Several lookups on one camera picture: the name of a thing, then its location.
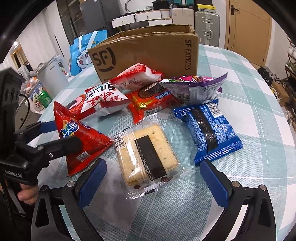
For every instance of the teal checked tablecloth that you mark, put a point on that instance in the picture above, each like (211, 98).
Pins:
(249, 111)

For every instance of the green can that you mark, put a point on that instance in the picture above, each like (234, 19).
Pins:
(44, 98)

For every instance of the brown cardboard box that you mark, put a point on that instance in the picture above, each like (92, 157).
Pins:
(150, 51)

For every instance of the small cardboard box on floor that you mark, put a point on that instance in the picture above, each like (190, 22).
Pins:
(279, 92)

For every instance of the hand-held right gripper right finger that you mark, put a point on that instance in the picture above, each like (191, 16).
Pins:
(214, 183)

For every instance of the white suitcase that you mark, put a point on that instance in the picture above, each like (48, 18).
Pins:
(182, 16)

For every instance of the clear cracker packet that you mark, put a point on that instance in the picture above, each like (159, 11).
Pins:
(138, 143)

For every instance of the blue cookie packet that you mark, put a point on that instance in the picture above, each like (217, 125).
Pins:
(208, 129)

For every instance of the purple snack packet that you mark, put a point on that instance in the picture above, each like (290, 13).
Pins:
(196, 90)

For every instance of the black shoes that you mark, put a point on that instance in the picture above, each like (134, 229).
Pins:
(264, 76)

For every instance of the white trash bin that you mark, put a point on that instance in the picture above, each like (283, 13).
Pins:
(50, 76)

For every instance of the dark glass cabinet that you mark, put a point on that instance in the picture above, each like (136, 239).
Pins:
(69, 20)

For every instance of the person's dark clothing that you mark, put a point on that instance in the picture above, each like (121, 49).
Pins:
(13, 227)

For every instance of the red and white cake packet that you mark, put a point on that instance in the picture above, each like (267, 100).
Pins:
(136, 76)

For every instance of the white drawer cabinet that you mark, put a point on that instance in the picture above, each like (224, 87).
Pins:
(143, 17)

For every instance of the silver suitcase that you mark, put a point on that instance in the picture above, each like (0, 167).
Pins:
(207, 25)

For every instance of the wooden door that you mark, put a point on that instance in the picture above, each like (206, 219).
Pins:
(247, 30)

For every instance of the red white noodle snack packet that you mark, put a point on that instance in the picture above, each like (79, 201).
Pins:
(104, 99)

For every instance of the person's left hand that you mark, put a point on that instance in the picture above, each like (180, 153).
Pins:
(27, 193)

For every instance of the red chocolate cookie packet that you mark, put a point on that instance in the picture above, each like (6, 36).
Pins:
(150, 102)

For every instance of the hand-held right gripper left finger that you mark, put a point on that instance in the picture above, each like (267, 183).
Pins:
(92, 183)

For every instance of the shoe rack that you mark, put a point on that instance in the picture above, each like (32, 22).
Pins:
(291, 74)

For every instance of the black pot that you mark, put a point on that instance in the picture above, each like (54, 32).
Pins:
(160, 4)

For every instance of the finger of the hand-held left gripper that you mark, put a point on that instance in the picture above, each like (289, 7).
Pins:
(71, 144)
(47, 127)

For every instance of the red triangular snack packet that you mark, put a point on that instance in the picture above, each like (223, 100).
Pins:
(92, 139)

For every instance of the small red pie packet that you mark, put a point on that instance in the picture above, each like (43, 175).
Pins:
(76, 104)

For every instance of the blue cartoon shopping bag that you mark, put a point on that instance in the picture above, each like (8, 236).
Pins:
(83, 58)

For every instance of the grey refrigerator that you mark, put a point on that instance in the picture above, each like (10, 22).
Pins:
(97, 16)

